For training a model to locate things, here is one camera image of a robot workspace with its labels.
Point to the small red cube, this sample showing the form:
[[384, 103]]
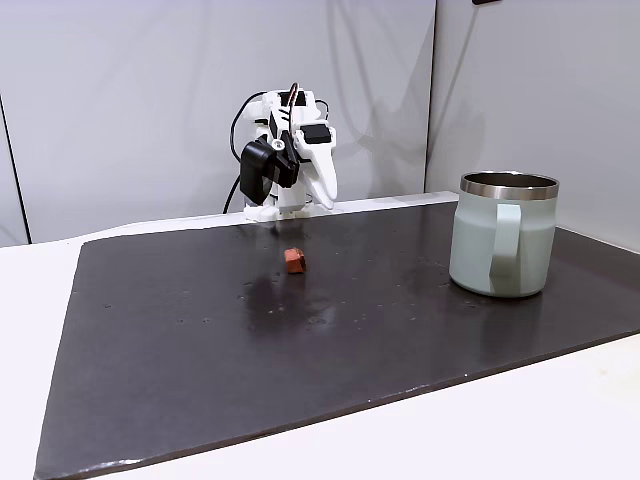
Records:
[[294, 261]]

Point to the mint green steel-rimmed cup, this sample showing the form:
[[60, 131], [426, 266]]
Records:
[[500, 235]]

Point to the black table mat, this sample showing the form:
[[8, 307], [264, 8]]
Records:
[[300, 350]]

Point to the black camera box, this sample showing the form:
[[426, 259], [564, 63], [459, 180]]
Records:
[[255, 170]]

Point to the white rail behind mat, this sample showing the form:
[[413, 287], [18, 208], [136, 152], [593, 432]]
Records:
[[390, 202]]

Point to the black object on wall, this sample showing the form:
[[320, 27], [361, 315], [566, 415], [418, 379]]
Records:
[[486, 1]]

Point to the thin black wall strip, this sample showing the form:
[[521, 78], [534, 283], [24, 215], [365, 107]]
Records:
[[15, 175]]

